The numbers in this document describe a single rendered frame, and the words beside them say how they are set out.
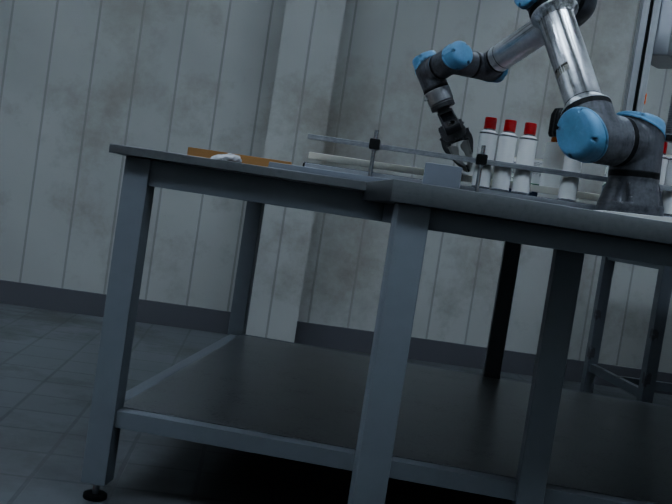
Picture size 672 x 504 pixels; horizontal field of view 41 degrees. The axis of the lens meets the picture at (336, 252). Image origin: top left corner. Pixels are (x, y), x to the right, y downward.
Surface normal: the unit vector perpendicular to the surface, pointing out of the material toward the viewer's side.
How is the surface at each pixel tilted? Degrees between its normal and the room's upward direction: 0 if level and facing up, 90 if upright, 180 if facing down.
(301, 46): 90
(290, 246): 90
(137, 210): 90
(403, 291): 90
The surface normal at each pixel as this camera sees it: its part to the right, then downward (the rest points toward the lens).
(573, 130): -0.84, 0.05
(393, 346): 0.09, 0.07
